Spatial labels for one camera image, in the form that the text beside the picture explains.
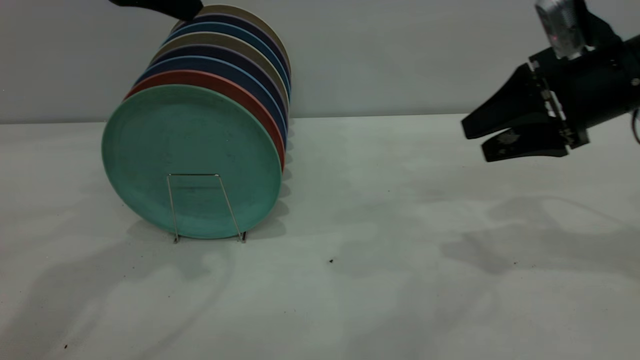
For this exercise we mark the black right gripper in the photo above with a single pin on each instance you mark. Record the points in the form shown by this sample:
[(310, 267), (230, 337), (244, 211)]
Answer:
[(595, 90)]

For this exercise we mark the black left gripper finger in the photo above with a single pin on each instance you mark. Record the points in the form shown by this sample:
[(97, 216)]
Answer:
[(165, 6)]

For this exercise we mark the green plastic plate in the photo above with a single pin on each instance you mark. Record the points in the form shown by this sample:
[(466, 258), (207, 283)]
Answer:
[(190, 145)]

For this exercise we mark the beige plastic plate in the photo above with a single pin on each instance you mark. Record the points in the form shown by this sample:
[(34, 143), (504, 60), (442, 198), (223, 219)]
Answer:
[(210, 37), (235, 8)]

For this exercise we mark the teal blue plastic plate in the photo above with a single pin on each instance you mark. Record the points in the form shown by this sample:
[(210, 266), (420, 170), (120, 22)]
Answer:
[(220, 26)]

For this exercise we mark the dark purple plastic plate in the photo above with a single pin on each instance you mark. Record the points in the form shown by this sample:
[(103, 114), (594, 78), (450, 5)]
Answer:
[(230, 18), (210, 49)]

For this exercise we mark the dark blue plastic plate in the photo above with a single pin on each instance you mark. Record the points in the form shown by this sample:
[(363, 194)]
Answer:
[(210, 62)]

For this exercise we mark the pink plastic plate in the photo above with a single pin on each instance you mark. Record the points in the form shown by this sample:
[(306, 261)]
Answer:
[(200, 77)]

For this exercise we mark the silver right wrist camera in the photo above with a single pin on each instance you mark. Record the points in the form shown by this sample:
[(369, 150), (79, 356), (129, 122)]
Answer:
[(565, 25)]

